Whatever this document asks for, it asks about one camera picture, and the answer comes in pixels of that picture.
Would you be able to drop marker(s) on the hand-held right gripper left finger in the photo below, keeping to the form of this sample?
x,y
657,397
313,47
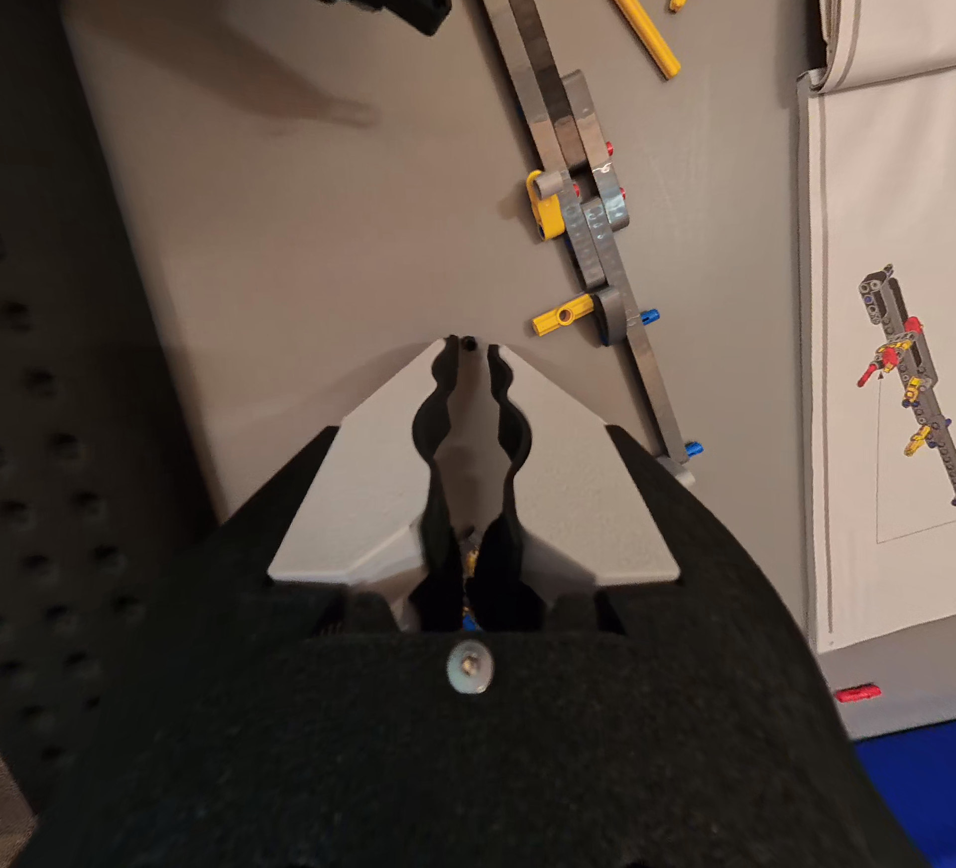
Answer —
x,y
351,509

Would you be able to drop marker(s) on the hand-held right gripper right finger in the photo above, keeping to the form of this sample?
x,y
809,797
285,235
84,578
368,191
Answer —
x,y
590,509

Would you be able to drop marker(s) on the red lego pin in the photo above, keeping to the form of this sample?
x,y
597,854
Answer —
x,y
857,693

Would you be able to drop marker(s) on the open lego instruction booklet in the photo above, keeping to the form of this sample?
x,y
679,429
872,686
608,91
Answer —
x,y
881,173

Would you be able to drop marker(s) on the black perforated mat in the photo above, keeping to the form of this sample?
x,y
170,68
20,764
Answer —
x,y
75,397

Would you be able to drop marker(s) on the blue plastic bin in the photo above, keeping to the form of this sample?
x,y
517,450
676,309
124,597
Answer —
x,y
919,793

